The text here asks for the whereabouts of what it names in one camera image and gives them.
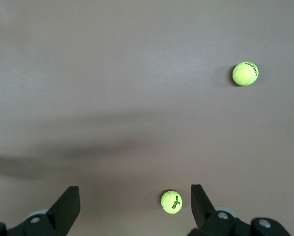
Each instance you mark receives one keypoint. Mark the yellow-green tennis ball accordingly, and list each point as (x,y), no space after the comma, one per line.
(244,74)
(170,200)

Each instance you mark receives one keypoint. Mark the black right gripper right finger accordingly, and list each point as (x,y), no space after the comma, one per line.
(206,218)

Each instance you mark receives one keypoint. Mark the brown table cover sheet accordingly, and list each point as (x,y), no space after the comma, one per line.
(112,73)

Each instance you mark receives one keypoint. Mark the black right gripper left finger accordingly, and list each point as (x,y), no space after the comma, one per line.
(61,214)

